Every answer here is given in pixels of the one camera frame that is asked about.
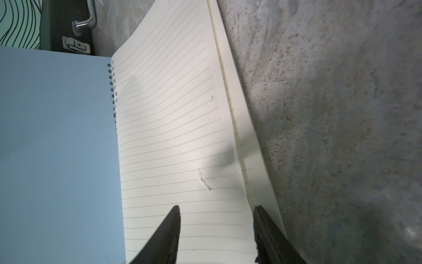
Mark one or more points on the black hard case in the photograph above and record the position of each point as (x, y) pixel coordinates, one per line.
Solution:
(66, 26)

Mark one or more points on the torn lined paper page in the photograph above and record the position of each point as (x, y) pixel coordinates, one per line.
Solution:
(176, 139)

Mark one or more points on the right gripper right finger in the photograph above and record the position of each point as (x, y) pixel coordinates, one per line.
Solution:
(272, 246)

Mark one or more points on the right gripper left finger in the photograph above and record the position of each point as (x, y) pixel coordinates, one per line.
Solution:
(162, 247)

